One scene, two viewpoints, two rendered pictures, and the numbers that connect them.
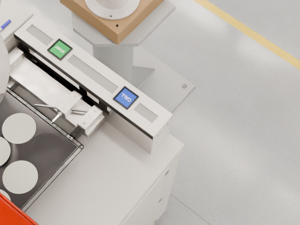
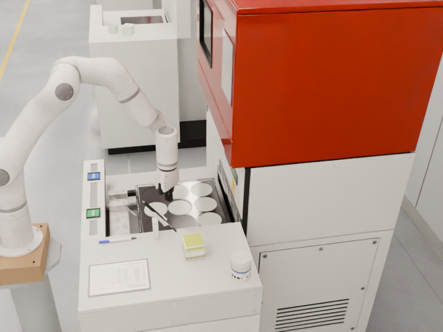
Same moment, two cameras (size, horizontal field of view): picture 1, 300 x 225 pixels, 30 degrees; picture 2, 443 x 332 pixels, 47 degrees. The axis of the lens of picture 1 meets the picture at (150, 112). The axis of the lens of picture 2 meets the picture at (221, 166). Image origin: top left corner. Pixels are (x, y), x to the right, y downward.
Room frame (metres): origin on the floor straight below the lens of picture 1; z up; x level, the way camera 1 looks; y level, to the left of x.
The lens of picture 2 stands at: (1.62, 1.80, 2.30)
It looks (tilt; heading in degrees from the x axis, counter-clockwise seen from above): 34 degrees down; 226
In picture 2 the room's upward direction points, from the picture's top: 2 degrees clockwise
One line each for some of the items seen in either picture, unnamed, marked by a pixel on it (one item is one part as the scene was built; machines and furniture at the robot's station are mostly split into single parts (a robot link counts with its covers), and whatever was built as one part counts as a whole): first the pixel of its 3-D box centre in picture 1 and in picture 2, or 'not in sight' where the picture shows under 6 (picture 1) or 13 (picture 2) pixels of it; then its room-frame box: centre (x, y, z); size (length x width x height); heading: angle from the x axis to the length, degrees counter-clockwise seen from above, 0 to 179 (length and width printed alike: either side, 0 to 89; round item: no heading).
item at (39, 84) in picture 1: (52, 93); (119, 222); (0.78, 0.31, 0.87); 0.36 x 0.08 x 0.03; 58
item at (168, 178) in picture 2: not in sight; (167, 174); (0.62, 0.45, 1.11); 0.10 x 0.07 x 0.11; 11
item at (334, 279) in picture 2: not in sight; (283, 244); (-0.03, 0.57, 0.41); 0.82 x 0.71 x 0.82; 58
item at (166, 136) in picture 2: not in sight; (166, 143); (0.62, 0.45, 1.25); 0.09 x 0.08 x 0.13; 56
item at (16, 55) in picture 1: (11, 60); not in sight; (0.87, 0.45, 0.89); 0.08 x 0.03 x 0.03; 148
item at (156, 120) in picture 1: (92, 84); (95, 207); (0.82, 0.19, 0.89); 0.55 x 0.09 x 0.14; 58
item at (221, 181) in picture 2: not in sight; (227, 200); (0.36, 0.54, 0.89); 0.44 x 0.02 x 0.10; 58
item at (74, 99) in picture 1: (69, 103); (118, 205); (0.74, 0.25, 0.89); 0.08 x 0.03 x 0.03; 148
